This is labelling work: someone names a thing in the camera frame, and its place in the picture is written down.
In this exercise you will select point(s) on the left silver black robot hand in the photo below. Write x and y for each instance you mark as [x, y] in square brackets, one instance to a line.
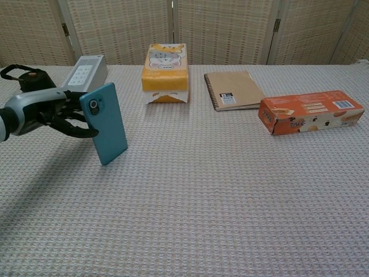
[43, 112]

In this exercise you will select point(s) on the smartphone with teal back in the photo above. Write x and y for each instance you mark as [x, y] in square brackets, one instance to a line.
[105, 124]

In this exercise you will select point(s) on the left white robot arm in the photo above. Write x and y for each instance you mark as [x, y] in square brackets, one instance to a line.
[2, 124]

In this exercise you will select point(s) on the grey power strip box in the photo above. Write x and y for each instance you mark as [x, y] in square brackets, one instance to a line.
[83, 73]

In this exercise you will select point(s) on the orange cat tissue pack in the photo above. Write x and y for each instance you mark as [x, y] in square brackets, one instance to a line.
[165, 73]

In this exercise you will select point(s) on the woven checked tablecloth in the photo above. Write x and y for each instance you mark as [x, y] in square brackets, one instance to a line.
[184, 187]

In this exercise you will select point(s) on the bamboo folding screen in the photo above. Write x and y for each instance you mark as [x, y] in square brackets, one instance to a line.
[184, 31]

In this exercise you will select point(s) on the brown spiral notebook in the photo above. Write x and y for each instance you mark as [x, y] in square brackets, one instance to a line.
[233, 91]

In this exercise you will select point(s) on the orange snack box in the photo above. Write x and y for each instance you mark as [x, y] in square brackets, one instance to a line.
[311, 112]

